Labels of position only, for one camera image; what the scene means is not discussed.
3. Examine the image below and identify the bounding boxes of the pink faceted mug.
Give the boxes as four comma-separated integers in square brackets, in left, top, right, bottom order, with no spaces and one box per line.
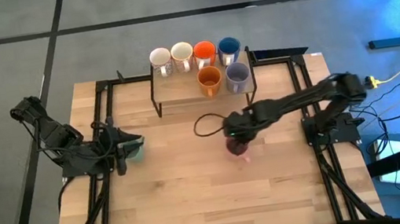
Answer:
[226,136,253,167]

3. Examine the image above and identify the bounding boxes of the dotted white mug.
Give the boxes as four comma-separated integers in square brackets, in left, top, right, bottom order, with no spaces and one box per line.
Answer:
[148,46,174,79]

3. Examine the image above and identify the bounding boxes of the black aluminium table frame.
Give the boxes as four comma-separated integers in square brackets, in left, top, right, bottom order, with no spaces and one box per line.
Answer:
[35,35,386,224]

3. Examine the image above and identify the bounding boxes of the green faceted mug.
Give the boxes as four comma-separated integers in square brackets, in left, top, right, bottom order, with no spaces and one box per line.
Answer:
[123,135,149,165]

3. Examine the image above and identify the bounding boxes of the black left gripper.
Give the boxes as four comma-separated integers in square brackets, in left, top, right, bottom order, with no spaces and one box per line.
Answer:
[83,123,149,181]

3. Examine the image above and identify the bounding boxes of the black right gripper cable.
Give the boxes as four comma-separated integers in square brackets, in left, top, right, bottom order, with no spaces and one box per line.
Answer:
[191,111,230,140]

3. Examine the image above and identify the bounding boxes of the yellow power plug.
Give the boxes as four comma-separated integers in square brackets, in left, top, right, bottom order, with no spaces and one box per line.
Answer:
[363,74,384,90]

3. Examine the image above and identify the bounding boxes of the grey faceted mug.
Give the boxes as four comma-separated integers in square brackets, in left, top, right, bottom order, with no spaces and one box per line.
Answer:
[223,61,253,96]

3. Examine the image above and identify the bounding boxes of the orange faceted mug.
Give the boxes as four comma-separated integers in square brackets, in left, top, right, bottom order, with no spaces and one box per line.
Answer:
[195,64,226,100]

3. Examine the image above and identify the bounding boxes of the blue mug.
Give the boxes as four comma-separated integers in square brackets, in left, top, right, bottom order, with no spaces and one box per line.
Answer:
[215,35,244,67]

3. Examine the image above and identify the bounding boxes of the pink-patterned white mug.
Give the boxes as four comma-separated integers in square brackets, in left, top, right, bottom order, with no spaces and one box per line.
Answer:
[168,40,197,75]

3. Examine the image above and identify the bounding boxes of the black flat panel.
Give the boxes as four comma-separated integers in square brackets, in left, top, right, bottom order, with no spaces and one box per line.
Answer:
[250,42,310,64]

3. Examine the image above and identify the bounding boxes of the wooden shelf riser black legs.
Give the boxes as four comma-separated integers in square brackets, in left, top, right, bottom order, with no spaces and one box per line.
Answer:
[145,45,262,122]

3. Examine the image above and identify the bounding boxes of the orange-lined white mug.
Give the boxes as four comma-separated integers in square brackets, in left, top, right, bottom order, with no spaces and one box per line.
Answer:
[191,39,219,70]

